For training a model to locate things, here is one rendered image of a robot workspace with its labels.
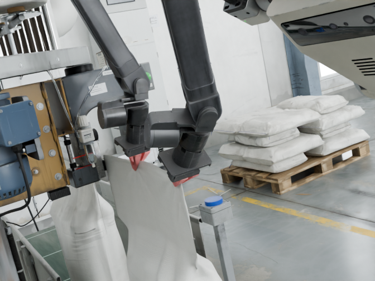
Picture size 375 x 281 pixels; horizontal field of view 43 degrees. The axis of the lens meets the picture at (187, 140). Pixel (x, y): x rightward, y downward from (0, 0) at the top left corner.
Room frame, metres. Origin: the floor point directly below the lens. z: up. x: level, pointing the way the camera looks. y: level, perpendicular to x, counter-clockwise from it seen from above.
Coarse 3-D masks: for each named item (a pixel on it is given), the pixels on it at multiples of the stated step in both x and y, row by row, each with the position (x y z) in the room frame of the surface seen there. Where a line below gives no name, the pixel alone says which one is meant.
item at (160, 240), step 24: (120, 168) 1.36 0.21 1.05; (144, 168) 1.24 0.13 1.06; (120, 192) 1.41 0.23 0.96; (144, 192) 1.26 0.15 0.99; (168, 192) 1.09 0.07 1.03; (120, 216) 1.45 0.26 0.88; (144, 216) 1.29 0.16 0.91; (168, 216) 1.13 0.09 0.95; (144, 240) 1.27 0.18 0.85; (168, 240) 1.17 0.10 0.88; (192, 240) 1.02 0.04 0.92; (144, 264) 1.19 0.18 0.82; (168, 264) 1.11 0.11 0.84; (192, 264) 1.05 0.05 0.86
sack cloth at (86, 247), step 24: (72, 192) 1.78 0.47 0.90; (96, 192) 1.62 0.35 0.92; (72, 216) 1.67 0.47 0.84; (96, 216) 1.65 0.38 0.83; (72, 240) 1.68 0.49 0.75; (96, 240) 1.66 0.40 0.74; (120, 240) 1.76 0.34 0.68; (72, 264) 1.70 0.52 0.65; (96, 264) 1.65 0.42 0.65; (120, 264) 1.71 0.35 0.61
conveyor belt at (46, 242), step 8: (40, 232) 2.99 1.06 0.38; (48, 232) 2.95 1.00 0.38; (56, 232) 2.92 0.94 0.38; (32, 240) 2.86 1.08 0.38; (40, 240) 2.83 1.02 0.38; (48, 240) 2.80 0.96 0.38; (56, 240) 2.77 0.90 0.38; (40, 248) 2.69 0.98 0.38; (48, 248) 2.67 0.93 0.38; (56, 248) 2.64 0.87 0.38; (48, 256) 2.53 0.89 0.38; (56, 256) 2.51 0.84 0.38; (56, 264) 2.40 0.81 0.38; (64, 264) 2.38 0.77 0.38; (56, 272) 2.29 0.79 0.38; (64, 272) 2.27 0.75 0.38; (64, 280) 2.18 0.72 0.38
